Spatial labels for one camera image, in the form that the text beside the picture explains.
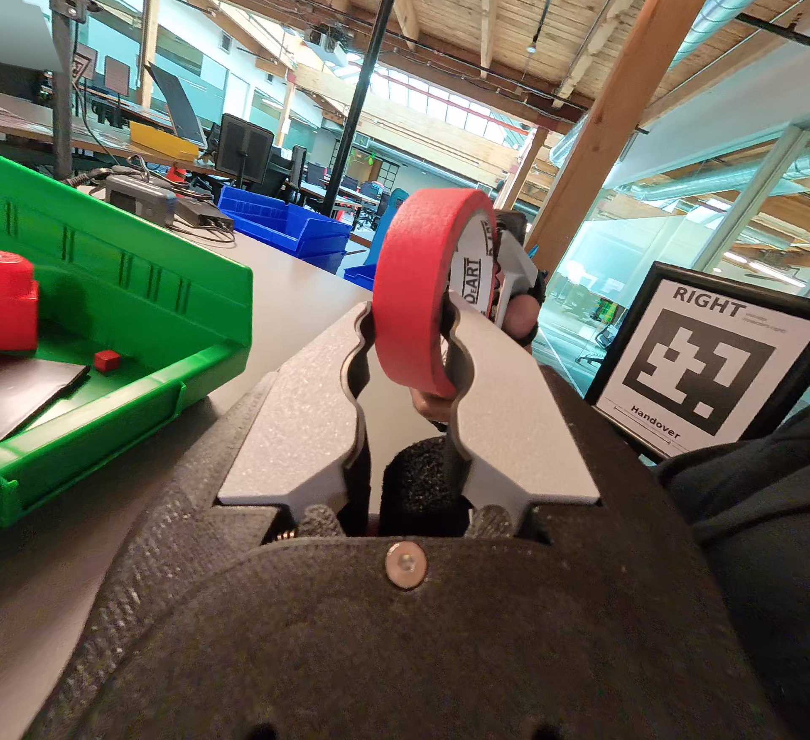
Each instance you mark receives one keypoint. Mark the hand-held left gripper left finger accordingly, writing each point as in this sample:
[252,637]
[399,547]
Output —
[297,430]

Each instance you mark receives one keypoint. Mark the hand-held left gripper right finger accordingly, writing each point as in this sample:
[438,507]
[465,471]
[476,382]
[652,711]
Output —
[512,430]

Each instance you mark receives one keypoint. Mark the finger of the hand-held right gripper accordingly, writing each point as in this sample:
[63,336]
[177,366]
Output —
[516,269]

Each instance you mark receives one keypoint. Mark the red tape roll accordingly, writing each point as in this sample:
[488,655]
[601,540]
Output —
[417,284]

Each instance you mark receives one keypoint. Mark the small red object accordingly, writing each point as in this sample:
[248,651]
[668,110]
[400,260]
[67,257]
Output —
[178,173]

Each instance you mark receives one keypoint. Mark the blue panel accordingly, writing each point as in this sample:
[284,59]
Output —
[386,227]

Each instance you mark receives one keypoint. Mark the blue plastic bin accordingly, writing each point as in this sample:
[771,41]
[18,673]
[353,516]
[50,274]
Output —
[360,277]
[285,221]

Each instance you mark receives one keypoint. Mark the framed marker sign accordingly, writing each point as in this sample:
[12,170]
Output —
[696,373]

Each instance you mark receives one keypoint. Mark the small red block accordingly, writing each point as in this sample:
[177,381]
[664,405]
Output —
[107,362]

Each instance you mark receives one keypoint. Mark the black power adapter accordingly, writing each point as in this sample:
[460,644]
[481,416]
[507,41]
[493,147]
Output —
[204,216]

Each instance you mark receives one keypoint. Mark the green plastic bin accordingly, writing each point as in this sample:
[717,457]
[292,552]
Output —
[126,259]

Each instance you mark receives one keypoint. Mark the black sheet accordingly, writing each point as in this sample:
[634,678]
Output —
[31,392]

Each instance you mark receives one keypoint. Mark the black monitor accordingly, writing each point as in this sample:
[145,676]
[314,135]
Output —
[245,148]

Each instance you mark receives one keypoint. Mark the red toy brick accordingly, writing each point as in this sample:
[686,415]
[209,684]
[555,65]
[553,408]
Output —
[16,310]

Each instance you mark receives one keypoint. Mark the yellow plastic bin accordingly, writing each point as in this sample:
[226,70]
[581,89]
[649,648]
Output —
[164,142]

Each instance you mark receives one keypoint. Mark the tilted dark board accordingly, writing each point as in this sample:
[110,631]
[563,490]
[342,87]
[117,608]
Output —
[177,107]

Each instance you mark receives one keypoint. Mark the dark sign board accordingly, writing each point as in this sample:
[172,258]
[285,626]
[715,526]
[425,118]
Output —
[117,74]

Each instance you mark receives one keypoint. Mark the long wooden desk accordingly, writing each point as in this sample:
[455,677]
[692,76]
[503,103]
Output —
[38,120]

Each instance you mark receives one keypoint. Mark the wooden post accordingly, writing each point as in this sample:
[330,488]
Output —
[633,88]

